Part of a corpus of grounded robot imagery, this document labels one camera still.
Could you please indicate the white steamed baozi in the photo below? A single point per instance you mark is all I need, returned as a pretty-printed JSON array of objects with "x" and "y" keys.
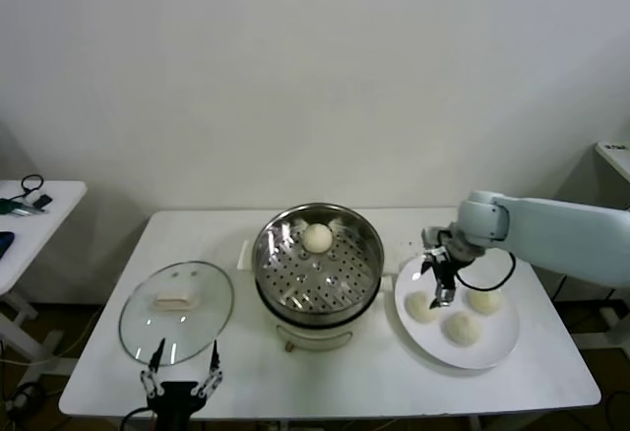
[
  {"x": 462, "y": 328},
  {"x": 316, "y": 237},
  {"x": 486, "y": 301},
  {"x": 419, "y": 309}
]

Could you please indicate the round glass pot lid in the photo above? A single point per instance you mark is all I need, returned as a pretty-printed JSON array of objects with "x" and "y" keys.
[{"x": 147, "y": 332}]

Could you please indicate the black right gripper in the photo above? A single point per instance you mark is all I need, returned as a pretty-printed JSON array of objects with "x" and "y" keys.
[{"x": 445, "y": 266}]

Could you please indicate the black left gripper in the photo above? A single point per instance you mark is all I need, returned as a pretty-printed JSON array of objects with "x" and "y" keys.
[{"x": 174, "y": 401}]

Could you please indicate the small black device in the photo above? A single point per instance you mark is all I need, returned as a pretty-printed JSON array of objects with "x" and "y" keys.
[{"x": 43, "y": 201}]

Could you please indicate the cream electric cooking pot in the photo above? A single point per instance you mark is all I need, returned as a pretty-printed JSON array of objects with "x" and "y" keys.
[{"x": 315, "y": 340}]

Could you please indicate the stainless steel steamer basket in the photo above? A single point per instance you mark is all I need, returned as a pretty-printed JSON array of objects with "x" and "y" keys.
[{"x": 369, "y": 249}]

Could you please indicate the white round plate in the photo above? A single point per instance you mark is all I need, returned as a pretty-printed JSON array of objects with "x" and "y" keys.
[{"x": 492, "y": 347}]

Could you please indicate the white side table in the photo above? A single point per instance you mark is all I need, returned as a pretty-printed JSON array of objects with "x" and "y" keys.
[{"x": 59, "y": 214}]

